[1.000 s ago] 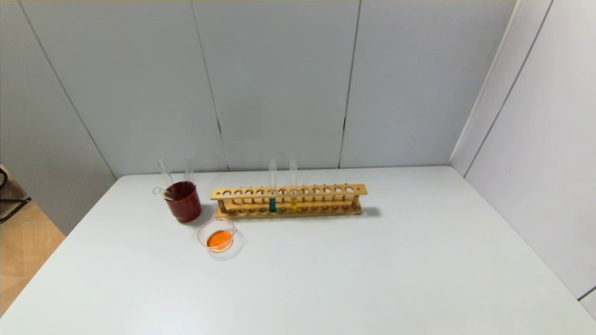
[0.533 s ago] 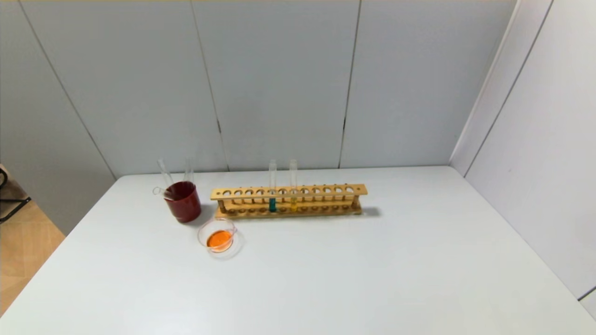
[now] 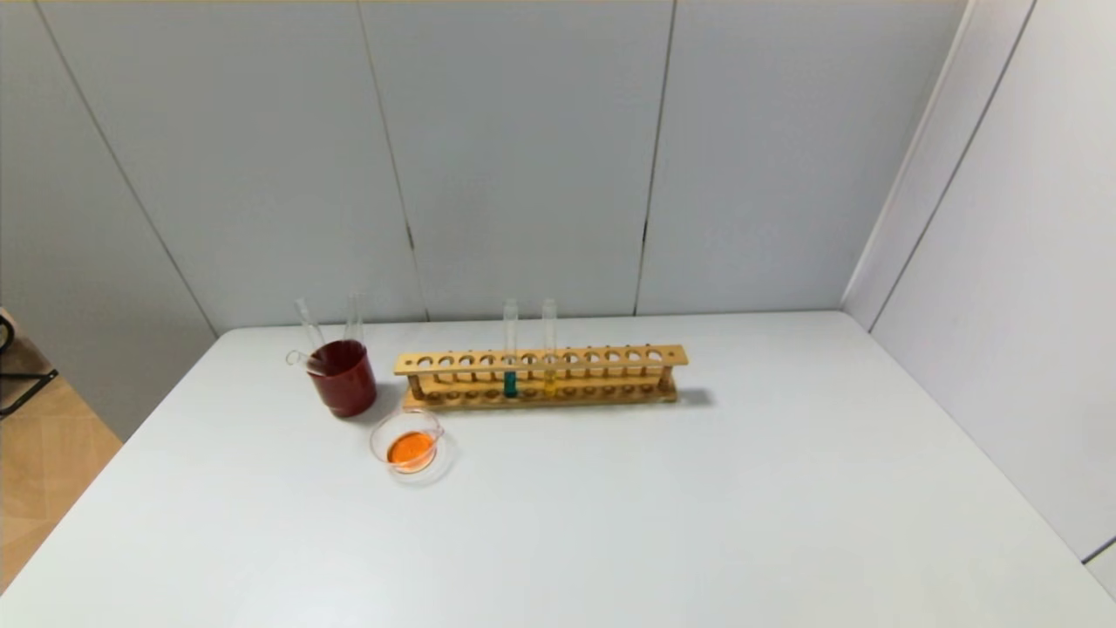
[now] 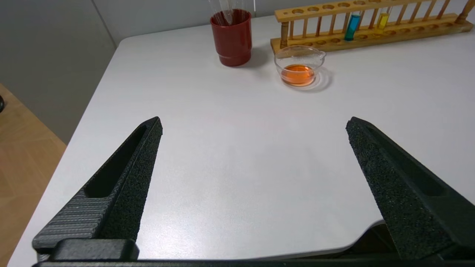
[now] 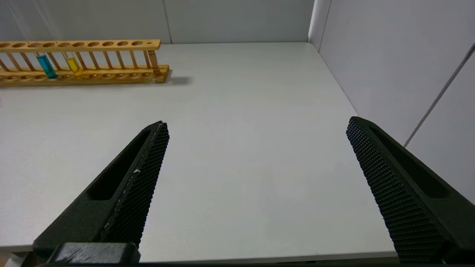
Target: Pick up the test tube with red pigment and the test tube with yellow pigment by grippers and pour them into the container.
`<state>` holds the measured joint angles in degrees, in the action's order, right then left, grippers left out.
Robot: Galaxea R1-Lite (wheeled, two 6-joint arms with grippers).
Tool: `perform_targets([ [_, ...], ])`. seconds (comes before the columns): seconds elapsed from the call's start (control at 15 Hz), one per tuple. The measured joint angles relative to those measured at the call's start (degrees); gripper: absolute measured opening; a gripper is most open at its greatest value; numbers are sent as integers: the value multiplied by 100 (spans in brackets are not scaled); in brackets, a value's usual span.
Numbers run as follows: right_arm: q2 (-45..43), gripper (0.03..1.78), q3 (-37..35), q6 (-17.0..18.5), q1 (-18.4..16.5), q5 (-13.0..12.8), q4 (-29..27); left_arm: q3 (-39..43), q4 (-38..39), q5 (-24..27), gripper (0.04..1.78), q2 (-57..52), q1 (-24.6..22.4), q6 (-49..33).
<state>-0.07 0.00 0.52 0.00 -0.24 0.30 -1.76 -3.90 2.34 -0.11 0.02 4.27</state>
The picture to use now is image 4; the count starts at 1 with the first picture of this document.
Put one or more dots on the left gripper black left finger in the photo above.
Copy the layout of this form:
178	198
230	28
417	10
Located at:
130	185

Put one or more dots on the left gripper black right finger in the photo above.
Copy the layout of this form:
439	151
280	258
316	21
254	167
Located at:
404	193

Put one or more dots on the red pigment test tube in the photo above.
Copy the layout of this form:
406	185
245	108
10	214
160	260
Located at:
218	11

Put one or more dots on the wooden test tube rack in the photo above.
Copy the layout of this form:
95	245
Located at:
371	37

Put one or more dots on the teal pigment test tube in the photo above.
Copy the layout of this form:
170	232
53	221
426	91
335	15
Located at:
351	27

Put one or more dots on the empty glass test tube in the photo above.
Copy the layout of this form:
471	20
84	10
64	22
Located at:
248	7

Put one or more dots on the clear glass petri dish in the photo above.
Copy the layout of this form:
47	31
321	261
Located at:
298	70

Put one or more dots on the dark red cup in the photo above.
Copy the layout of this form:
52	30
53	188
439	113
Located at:
232	40

